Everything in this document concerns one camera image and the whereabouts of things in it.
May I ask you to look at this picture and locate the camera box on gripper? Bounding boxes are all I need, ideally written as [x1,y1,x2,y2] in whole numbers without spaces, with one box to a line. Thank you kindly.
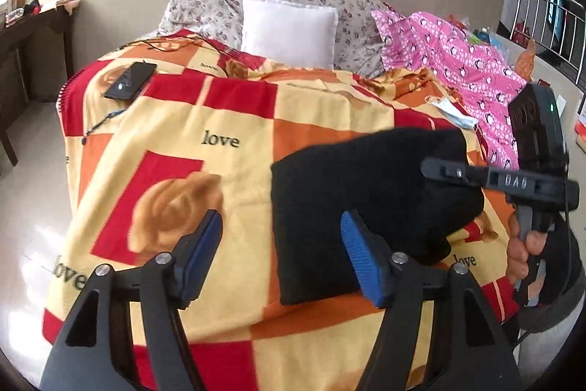
[508,83,568,178]

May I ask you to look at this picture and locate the black cable on blanket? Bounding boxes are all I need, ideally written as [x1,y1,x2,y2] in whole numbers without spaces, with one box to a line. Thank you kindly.
[118,34,240,58]

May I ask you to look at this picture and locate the black smartphone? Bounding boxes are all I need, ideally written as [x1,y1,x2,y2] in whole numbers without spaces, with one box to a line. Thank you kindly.
[103,62,157,101]

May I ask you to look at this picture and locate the black pants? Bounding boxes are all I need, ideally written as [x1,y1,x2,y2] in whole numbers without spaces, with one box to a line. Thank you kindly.
[271,128,485,306]

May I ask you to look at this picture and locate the light blue face mask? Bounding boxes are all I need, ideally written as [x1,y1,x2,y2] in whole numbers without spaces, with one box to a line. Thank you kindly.
[425,96,478,131]

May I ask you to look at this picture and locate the floral duvet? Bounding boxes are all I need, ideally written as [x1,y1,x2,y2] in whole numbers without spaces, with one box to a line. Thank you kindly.
[157,0,400,80]

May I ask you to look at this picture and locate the right hand black glove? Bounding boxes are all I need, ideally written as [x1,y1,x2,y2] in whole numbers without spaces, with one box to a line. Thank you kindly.
[505,211,583,305]

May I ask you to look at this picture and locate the metal stair railing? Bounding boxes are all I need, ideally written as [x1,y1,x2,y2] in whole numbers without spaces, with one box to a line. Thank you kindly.
[509,0,585,90]

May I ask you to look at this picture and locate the dark wooden desk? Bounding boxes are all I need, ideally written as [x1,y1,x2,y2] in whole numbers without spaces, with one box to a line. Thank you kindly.
[1,0,79,166]

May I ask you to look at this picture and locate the red orange checked blanket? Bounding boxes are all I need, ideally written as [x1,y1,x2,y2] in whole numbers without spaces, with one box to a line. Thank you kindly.
[41,29,521,391]

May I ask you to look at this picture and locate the pink penguin blanket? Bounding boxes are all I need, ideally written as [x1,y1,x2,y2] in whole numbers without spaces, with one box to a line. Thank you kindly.
[371,9,526,169]

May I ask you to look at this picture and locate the white square pillow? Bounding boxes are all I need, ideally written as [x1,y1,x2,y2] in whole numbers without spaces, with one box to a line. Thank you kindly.
[240,0,339,69]

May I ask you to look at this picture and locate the white fleece sleeve forearm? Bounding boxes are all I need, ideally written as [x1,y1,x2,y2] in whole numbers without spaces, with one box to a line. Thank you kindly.
[516,281,585,384]

